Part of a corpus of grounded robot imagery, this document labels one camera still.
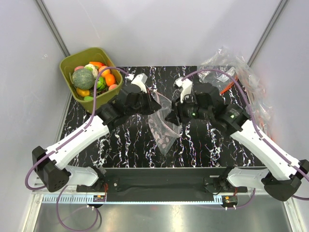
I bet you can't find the pink peach upper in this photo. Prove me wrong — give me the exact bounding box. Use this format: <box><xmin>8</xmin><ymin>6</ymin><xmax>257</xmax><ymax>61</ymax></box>
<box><xmin>98</xmin><ymin>66</ymin><xmax>111</xmax><ymax>77</ymax></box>

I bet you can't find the green striped watermelon toy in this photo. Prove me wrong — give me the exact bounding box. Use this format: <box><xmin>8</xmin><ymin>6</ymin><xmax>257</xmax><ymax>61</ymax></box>
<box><xmin>94</xmin><ymin>76</ymin><xmax>107</xmax><ymax>91</ymax></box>

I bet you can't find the orange fruit toy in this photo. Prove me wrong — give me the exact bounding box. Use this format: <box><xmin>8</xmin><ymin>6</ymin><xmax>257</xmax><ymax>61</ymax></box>
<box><xmin>105</xmin><ymin>73</ymin><xmax>116</xmax><ymax>87</ymax></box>

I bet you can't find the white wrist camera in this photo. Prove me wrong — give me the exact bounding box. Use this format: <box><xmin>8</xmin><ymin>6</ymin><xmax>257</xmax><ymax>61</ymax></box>
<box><xmin>126</xmin><ymin>73</ymin><xmax>148</xmax><ymax>93</ymax></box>
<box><xmin>174</xmin><ymin>77</ymin><xmax>192</xmax><ymax>103</ymax></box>

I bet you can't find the yellow mango toy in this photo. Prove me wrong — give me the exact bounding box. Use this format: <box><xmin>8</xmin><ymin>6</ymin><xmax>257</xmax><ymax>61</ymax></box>
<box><xmin>76</xmin><ymin>88</ymin><xmax>91</xmax><ymax>97</ymax></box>

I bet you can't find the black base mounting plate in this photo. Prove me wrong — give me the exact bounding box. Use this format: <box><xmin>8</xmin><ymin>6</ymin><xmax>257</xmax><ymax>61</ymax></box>
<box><xmin>76</xmin><ymin>168</ymin><xmax>248</xmax><ymax>194</ymax></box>

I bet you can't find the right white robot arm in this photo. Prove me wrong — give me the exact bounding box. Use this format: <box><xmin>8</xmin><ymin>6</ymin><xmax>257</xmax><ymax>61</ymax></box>
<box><xmin>165</xmin><ymin>79</ymin><xmax>309</xmax><ymax>202</ymax></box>

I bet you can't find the green netted melon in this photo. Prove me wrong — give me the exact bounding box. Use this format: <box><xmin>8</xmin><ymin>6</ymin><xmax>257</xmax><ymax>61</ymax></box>
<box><xmin>71</xmin><ymin>68</ymin><xmax>95</xmax><ymax>90</ymax></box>

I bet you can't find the pile of clear bags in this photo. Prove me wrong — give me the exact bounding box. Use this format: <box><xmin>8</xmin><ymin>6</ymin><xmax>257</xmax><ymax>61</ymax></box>
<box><xmin>197</xmin><ymin>47</ymin><xmax>272</xmax><ymax>137</ymax></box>

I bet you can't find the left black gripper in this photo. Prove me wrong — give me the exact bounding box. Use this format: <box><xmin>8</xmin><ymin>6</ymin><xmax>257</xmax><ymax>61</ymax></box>
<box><xmin>126</xmin><ymin>89</ymin><xmax>162</xmax><ymax>117</ymax></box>

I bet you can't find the green pepper toy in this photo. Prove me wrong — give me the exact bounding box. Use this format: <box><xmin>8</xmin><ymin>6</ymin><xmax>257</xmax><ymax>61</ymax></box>
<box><xmin>84</xmin><ymin>96</ymin><xmax>94</xmax><ymax>101</ymax></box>

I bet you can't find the white cauliflower toy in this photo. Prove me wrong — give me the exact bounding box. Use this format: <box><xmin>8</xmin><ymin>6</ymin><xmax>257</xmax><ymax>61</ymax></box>
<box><xmin>84</xmin><ymin>64</ymin><xmax>98</xmax><ymax>78</ymax></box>

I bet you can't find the pink peach lower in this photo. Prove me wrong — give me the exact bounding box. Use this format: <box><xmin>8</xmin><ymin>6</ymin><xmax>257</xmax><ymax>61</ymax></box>
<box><xmin>108</xmin><ymin>84</ymin><xmax>118</xmax><ymax>91</ymax></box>

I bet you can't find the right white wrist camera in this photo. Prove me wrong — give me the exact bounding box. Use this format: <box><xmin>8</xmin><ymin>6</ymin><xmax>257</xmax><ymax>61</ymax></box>
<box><xmin>174</xmin><ymin>77</ymin><xmax>192</xmax><ymax>103</ymax></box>

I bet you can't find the black marble pattern mat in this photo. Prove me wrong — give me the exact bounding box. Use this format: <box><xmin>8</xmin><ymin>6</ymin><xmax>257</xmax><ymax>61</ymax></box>
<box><xmin>61</xmin><ymin>66</ymin><xmax>264</xmax><ymax>168</ymax></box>

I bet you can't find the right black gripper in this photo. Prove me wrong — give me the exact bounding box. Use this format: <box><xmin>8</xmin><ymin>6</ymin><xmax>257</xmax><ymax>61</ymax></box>
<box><xmin>164</xmin><ymin>92</ymin><xmax>212</xmax><ymax>127</ymax></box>

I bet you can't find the olive green plastic bin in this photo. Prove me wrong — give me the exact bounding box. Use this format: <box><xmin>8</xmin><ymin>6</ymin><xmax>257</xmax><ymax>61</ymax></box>
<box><xmin>59</xmin><ymin>47</ymin><xmax>124</xmax><ymax>113</ymax></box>

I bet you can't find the clear zip top bag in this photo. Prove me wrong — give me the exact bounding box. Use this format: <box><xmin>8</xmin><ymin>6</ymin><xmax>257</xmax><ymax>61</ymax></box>
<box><xmin>148</xmin><ymin>91</ymin><xmax>181</xmax><ymax>155</ymax></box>

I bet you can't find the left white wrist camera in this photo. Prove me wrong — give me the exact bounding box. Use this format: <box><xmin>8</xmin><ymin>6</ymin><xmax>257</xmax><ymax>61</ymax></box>
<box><xmin>126</xmin><ymin>73</ymin><xmax>148</xmax><ymax>93</ymax></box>

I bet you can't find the pink peach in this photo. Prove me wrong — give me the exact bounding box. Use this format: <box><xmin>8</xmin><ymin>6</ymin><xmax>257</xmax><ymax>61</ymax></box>
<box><xmin>98</xmin><ymin>66</ymin><xmax>111</xmax><ymax>77</ymax></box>
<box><xmin>108</xmin><ymin>84</ymin><xmax>118</xmax><ymax>91</ymax></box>

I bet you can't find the aluminium frame rail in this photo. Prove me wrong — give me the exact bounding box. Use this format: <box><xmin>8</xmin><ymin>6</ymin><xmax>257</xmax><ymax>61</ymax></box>
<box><xmin>31</xmin><ymin>175</ymin><xmax>295</xmax><ymax>196</ymax></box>

